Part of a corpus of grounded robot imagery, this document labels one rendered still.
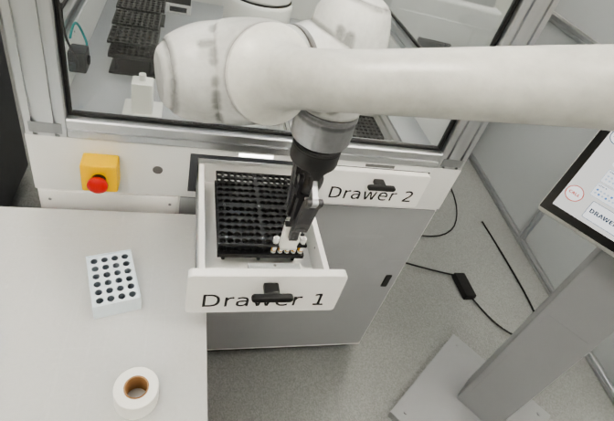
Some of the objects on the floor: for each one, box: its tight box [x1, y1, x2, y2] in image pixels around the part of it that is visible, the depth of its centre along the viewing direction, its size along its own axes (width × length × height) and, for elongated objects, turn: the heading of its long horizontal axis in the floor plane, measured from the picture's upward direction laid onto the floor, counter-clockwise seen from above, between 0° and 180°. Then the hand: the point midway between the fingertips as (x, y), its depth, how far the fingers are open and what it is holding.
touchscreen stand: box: [387, 247, 614, 421], centre depth 136 cm, size 50×45×102 cm
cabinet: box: [37, 188, 437, 352], centre depth 172 cm, size 95×103×80 cm
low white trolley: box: [0, 206, 208, 421], centre depth 103 cm, size 58×62×76 cm
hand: (291, 234), depth 78 cm, fingers closed
